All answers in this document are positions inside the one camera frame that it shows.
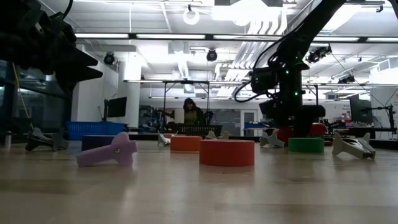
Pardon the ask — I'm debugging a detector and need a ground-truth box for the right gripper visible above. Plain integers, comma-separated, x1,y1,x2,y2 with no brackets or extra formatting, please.
259,90,326,138

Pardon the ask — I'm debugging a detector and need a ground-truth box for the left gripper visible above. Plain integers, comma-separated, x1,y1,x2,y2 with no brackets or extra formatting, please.
21,0,104,94

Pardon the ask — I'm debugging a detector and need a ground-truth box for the green tape roll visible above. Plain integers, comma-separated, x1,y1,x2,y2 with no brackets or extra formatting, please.
287,137,325,154

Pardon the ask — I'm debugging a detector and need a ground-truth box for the grey staple remover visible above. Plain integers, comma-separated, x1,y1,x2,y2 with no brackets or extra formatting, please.
259,129,286,149

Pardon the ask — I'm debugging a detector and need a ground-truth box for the silver binder clip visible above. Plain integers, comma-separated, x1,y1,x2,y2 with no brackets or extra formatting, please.
24,126,70,152
156,129,172,148
331,131,377,161
204,129,231,141

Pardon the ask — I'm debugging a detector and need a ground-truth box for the orange red tape roll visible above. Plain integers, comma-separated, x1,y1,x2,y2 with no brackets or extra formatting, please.
198,139,256,167

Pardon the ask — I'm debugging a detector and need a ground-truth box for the purple tape roll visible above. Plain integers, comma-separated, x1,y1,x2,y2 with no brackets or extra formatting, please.
81,134,116,152

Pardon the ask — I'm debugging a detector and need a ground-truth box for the small silver metal cylinder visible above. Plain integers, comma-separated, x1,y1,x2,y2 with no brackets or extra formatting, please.
75,131,139,168

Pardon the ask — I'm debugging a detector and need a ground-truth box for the pink tape roll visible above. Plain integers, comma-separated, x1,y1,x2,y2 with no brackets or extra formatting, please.
169,135,203,152

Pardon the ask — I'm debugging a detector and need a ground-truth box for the black ceiling spotlight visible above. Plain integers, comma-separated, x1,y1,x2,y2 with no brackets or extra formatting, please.
206,48,218,63
103,52,116,66

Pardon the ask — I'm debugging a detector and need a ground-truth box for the white ceiling light strip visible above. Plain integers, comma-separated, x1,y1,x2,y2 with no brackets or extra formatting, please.
312,36,361,43
213,34,276,41
75,32,130,39
366,37,398,44
136,33,206,40

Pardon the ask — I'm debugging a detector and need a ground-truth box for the black metal gantry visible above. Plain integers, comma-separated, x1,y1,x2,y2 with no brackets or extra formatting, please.
302,82,321,106
162,79,211,133

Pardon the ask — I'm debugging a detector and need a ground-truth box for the white door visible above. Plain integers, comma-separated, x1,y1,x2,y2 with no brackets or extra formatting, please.
240,108,259,138

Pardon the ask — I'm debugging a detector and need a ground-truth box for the black monitor on stand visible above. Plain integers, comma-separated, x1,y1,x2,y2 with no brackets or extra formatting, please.
103,96,128,123

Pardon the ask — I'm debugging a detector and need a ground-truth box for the blue plastic bin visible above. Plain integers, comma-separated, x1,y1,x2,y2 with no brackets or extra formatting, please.
65,121,127,141

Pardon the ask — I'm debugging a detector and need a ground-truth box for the small black ceiling rig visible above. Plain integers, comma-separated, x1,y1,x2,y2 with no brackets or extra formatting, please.
337,75,356,85

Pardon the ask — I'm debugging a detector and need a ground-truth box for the cluttered background workbench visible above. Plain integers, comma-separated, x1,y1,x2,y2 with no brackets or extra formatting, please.
325,119,397,140

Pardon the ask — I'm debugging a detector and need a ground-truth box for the black plastic bin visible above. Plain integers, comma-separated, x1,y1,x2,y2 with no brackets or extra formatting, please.
176,124,224,138

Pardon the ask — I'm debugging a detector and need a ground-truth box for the black boom stand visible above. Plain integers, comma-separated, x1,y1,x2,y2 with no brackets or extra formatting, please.
361,104,398,135

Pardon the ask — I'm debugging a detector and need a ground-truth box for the person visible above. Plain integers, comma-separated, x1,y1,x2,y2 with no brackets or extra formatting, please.
182,97,206,126

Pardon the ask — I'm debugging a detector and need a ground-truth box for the white paper roll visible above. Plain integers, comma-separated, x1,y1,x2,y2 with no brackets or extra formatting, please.
174,108,185,125

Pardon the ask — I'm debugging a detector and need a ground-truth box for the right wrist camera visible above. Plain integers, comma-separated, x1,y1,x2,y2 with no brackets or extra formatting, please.
250,66,280,95

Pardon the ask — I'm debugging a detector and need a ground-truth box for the black left camera cable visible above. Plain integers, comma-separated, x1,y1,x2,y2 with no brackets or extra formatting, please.
61,0,75,20

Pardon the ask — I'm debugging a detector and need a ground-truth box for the black camera cable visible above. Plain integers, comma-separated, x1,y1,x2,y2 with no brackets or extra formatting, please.
61,0,75,20
233,79,261,103

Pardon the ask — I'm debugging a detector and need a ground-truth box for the yellow hanging cord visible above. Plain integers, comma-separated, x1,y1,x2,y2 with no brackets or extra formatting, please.
11,63,34,131

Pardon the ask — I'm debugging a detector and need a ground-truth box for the black right camera cable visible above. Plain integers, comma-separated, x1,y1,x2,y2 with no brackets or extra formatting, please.
233,79,261,103

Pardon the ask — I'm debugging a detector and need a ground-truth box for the black ceiling camera rig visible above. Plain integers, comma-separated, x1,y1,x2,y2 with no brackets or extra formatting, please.
305,44,333,65

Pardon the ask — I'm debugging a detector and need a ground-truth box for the black aluminium table frame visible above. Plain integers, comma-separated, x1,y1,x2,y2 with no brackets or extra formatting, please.
0,132,398,151

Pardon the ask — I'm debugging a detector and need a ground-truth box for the white ring light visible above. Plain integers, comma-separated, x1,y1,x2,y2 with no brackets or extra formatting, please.
182,7,201,26

